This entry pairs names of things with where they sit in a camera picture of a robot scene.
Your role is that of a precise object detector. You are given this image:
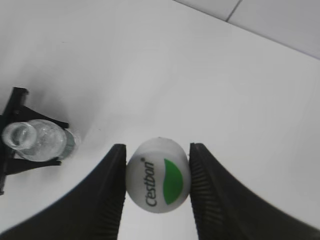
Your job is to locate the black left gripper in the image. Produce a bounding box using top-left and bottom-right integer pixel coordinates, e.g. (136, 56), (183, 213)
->
(0, 87), (69, 195)

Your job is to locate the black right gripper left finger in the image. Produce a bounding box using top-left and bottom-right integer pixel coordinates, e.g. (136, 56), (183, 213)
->
(0, 144), (127, 240)

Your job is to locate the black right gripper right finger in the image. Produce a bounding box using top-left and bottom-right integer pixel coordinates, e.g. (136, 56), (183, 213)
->
(189, 143), (320, 240)

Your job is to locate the clear Cestbon water bottle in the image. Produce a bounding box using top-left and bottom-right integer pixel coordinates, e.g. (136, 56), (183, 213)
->
(14, 119), (77, 162)

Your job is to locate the white green bottle cap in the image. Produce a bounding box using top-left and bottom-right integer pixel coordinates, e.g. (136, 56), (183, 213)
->
(125, 137), (192, 214)

